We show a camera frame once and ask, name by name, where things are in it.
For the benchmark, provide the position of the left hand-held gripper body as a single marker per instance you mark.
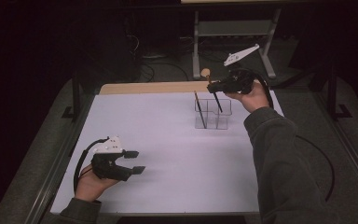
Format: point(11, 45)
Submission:
point(107, 168)

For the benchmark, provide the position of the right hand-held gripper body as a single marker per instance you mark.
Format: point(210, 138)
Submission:
point(237, 82)

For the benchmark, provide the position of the fluffy-headed black makeup brush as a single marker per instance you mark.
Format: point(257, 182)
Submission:
point(205, 73)

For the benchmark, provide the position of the thin black makeup brush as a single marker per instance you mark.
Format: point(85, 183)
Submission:
point(200, 110)

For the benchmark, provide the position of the clear acrylic organizer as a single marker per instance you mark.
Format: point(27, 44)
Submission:
point(213, 119)

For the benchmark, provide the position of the person's right hand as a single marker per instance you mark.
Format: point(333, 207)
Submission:
point(254, 98)

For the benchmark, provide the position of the person's left hand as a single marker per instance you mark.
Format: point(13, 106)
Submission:
point(90, 186)

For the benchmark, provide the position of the wooden table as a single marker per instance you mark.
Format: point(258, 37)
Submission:
point(152, 87)

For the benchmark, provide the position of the black metal stand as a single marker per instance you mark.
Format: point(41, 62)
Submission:
point(333, 93)
point(76, 93)

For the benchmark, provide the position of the grey metal desk frame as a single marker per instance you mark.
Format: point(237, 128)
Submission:
point(233, 28)

